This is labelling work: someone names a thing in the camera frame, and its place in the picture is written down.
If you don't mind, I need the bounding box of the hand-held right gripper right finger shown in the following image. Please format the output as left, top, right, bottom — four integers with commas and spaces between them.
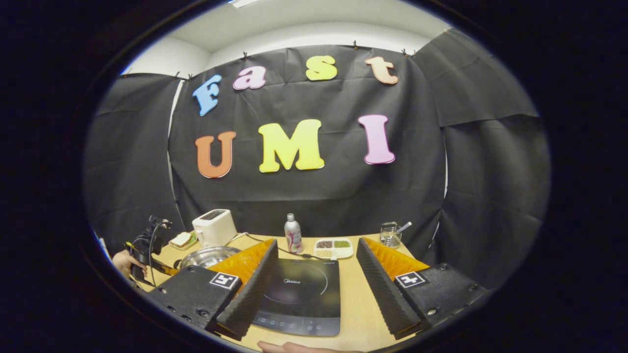
356, 237, 489, 340

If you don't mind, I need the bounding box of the plastic bottle with pink label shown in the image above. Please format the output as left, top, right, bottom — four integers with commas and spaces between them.
284, 213, 303, 254

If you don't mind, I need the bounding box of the white toaster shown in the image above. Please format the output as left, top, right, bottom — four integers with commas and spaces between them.
192, 209, 237, 248

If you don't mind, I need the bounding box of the clear glass holder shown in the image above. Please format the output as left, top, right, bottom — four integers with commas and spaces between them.
380, 222, 404, 249

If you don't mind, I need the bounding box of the small green-rimmed plate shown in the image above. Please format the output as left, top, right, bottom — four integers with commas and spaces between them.
169, 231, 198, 251

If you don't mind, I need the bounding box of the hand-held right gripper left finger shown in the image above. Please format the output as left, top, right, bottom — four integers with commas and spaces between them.
146, 239, 279, 341

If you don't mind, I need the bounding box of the black induction cooktop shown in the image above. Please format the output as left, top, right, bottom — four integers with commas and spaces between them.
251, 258, 341, 337

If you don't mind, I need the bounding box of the white divided dish of grains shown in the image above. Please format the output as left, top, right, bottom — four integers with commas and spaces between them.
314, 238, 354, 260

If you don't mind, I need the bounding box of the stainless steel pot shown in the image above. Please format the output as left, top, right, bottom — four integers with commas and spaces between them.
173, 246, 242, 270

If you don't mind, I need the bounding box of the black cooktop power cable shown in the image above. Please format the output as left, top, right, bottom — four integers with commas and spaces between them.
244, 233, 317, 259

